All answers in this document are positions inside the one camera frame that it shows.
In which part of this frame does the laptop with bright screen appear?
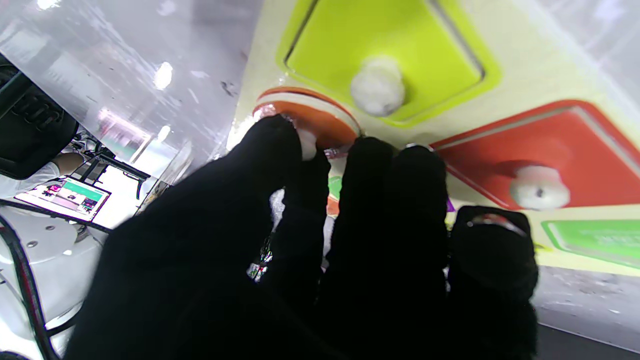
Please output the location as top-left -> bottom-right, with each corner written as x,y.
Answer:
15,176 -> 112,223

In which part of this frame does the wooden shape puzzle board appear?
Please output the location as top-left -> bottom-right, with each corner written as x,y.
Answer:
225,0 -> 640,278

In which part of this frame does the red square puzzle piece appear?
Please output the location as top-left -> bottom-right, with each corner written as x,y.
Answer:
442,106 -> 640,211

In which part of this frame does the yellow trapezoid puzzle piece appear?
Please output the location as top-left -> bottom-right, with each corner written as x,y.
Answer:
284,0 -> 487,123

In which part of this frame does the orange oval puzzle piece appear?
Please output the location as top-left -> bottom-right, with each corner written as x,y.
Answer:
252,86 -> 362,160

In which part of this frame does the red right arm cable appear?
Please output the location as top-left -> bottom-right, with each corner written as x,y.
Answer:
0,215 -> 61,360

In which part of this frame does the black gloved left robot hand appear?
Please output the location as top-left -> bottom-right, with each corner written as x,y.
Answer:
62,115 -> 540,360

